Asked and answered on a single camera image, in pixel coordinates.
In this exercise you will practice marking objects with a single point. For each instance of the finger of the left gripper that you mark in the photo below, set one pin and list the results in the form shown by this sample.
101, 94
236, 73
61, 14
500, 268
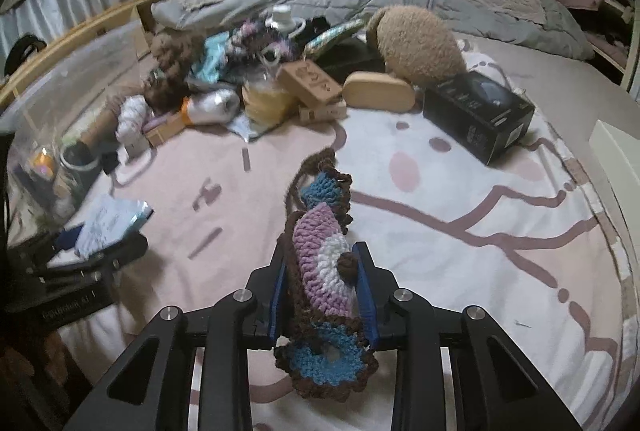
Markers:
110, 259

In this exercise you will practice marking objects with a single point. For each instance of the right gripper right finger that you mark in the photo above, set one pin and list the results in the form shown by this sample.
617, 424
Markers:
374, 288

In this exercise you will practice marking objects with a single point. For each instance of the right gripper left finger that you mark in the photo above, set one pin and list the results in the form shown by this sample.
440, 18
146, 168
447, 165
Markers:
268, 286

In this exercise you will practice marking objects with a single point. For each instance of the white paper packet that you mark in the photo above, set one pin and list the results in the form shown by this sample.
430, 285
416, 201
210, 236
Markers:
110, 221

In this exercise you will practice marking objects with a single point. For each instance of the crocheted purple blue bag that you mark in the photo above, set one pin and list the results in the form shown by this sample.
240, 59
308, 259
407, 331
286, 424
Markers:
326, 353

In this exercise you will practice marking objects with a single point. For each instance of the carved wooden tag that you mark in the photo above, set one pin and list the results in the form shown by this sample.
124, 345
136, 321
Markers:
309, 83

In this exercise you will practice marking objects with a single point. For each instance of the brown furry headband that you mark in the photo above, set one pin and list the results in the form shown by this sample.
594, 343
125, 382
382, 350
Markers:
176, 54

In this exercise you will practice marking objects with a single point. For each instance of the clear plastic storage bin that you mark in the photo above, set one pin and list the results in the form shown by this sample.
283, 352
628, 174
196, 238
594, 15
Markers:
45, 188

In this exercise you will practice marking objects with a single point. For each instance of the silver foil pouch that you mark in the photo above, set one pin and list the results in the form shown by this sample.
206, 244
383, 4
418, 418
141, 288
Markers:
217, 107

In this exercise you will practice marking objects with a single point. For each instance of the oval wooden box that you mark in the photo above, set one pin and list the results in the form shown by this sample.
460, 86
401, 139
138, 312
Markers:
378, 91

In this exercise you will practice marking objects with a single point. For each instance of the black product box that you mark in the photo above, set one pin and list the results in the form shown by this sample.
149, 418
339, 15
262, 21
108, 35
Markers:
485, 117

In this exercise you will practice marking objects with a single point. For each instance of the brown plush hedgehog toy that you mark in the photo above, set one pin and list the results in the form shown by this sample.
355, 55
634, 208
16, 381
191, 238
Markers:
415, 45

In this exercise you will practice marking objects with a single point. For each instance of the wooden shelf unit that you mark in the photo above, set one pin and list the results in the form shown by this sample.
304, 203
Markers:
131, 11

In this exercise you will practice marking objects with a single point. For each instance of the floral fabric pouch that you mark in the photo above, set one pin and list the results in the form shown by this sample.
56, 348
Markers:
327, 40

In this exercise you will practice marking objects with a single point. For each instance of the grey blue quilt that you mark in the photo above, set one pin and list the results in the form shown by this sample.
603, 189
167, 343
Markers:
558, 34

